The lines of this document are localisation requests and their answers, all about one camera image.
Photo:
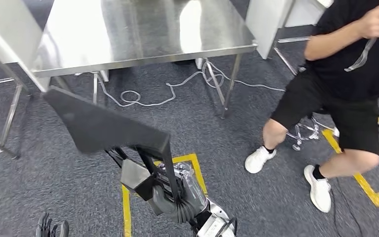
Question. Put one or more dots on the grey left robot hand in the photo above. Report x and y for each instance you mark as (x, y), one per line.
(50, 230)

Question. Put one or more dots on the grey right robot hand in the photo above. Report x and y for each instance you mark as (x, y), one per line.
(192, 189)

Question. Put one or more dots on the black plastic bracket part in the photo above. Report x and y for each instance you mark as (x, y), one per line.
(94, 124)

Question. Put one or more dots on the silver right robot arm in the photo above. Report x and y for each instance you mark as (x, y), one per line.
(217, 209)

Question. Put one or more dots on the stainless steel workbench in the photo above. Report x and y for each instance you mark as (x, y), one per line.
(127, 29)

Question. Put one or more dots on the chrome stool base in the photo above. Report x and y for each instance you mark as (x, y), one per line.
(307, 126)

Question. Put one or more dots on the stainless steel table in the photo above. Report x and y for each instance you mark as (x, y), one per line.
(36, 78)

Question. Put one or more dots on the white panel table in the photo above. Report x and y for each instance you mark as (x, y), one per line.
(268, 19)

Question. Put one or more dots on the person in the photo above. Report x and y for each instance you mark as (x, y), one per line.
(349, 65)

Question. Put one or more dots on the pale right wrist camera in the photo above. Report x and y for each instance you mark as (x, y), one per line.
(212, 227)

